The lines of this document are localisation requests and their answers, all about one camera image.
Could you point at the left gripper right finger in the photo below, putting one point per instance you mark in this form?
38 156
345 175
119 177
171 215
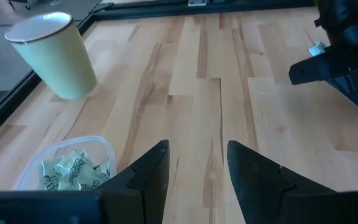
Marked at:
253 186

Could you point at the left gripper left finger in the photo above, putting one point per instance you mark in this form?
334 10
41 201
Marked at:
151 186

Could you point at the green white stevia packet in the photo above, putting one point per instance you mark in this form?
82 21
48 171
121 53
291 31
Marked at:
50 177
317 49
73 165

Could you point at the wrapper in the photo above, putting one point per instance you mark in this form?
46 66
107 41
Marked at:
99 172

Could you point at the clear plastic container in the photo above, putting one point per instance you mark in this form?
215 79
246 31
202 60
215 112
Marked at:
36 165

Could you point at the olive green cup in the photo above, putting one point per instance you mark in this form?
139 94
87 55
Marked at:
57 68

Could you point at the silver metal bracket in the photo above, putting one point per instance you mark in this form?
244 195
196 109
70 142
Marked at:
196 2

